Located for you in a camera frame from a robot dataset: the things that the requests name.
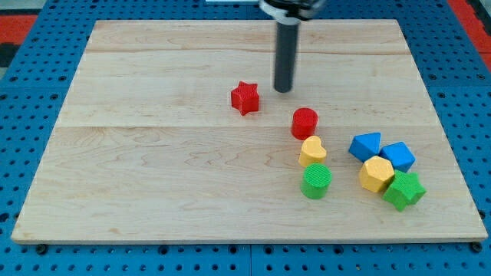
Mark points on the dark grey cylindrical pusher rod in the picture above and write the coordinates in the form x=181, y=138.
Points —
x=285, y=56

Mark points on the black white robot end effector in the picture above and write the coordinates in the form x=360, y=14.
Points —
x=292, y=11

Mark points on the red star block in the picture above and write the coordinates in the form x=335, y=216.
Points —
x=245, y=98

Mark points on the green star block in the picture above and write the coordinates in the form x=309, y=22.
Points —
x=405, y=189

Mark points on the red cylinder block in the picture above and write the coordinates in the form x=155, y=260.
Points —
x=304, y=122

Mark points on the yellow heart block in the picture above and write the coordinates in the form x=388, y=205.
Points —
x=312, y=151

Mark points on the blue triangle block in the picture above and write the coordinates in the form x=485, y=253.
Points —
x=365, y=146

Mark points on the green cylinder block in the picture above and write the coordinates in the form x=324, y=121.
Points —
x=316, y=179

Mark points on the light wooden board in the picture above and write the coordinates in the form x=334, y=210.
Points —
x=147, y=148

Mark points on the blue pentagon block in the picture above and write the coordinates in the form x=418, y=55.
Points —
x=399, y=155

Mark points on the yellow hexagon block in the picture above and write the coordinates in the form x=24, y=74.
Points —
x=376, y=174

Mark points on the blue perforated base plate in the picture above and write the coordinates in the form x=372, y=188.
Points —
x=38, y=78

